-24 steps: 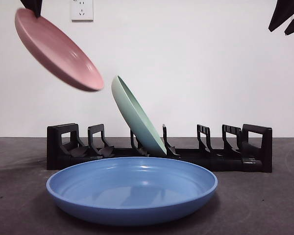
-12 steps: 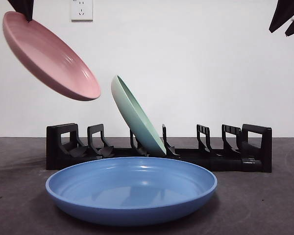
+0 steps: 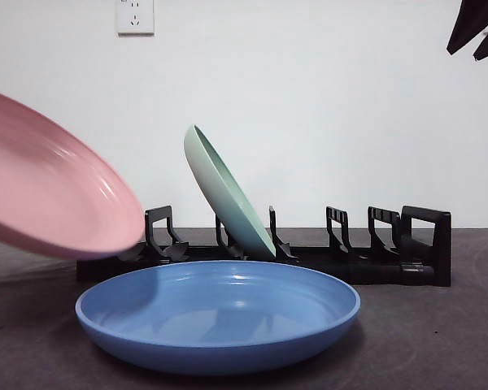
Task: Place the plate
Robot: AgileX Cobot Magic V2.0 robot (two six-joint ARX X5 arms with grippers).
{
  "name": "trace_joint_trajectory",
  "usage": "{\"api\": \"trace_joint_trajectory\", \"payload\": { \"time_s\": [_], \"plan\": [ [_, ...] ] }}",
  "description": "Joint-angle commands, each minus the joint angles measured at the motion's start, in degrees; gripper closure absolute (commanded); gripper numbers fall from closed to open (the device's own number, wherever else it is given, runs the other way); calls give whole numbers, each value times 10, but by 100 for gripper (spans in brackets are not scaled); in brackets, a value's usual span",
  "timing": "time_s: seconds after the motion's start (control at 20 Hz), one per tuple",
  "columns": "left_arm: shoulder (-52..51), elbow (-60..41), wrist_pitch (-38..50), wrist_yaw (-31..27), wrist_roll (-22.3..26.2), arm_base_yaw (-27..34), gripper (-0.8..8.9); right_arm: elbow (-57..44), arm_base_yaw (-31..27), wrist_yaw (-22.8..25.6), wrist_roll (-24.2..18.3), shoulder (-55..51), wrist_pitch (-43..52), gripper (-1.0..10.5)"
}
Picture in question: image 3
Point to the white wall socket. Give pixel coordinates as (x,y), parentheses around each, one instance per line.
(136,18)

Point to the pink round plate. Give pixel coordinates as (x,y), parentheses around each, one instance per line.
(44,183)

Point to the green round plate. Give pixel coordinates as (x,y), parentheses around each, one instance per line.
(223,199)

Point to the blue round plate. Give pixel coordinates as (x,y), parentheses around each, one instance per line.
(211,321)

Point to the black plastic dish rack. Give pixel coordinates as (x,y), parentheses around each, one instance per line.
(390,273)

